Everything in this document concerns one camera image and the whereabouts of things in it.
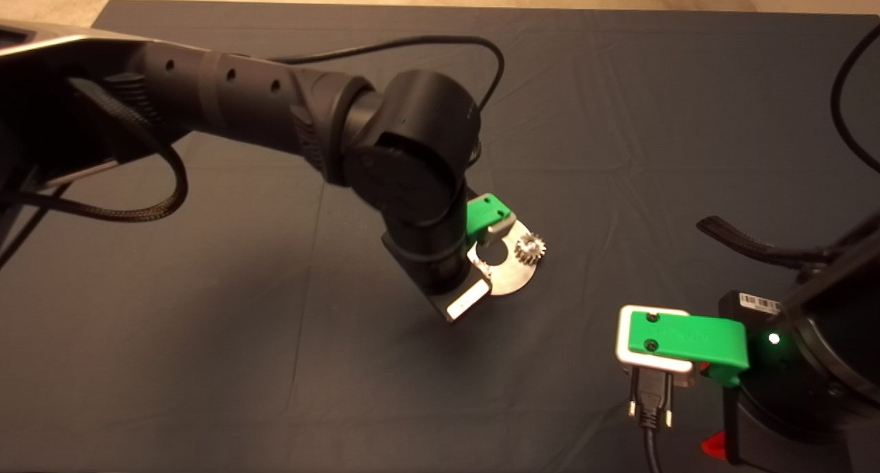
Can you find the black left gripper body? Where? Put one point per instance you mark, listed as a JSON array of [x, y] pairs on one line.
[[457, 301]]

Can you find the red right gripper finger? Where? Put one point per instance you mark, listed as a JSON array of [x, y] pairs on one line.
[[715, 447], [704, 368]]

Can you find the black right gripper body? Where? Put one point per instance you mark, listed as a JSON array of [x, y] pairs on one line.
[[790, 452]]

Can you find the small steel planetary gear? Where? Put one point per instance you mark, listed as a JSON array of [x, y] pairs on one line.
[[530, 247]]

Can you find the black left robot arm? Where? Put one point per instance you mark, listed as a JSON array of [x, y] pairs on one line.
[[275, 108]]

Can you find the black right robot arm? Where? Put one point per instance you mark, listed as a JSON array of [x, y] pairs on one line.
[[832, 349]]

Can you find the round metal carrier plate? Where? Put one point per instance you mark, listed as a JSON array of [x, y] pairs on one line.
[[512, 273]]

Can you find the dark grey table cloth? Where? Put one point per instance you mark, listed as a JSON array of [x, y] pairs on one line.
[[619, 81]]

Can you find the green right camera mount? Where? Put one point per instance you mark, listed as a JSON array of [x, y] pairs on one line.
[[694, 342]]

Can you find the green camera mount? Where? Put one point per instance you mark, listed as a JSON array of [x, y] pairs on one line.
[[485, 215], [694, 342]]

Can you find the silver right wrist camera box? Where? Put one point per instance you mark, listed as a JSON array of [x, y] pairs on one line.
[[622, 342]]

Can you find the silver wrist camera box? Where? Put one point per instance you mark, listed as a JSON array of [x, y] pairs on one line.
[[502, 224], [622, 342]]

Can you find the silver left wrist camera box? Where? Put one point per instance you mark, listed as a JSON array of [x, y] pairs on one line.
[[502, 224]]

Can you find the green left camera mount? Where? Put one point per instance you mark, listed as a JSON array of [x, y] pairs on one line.
[[485, 215]]

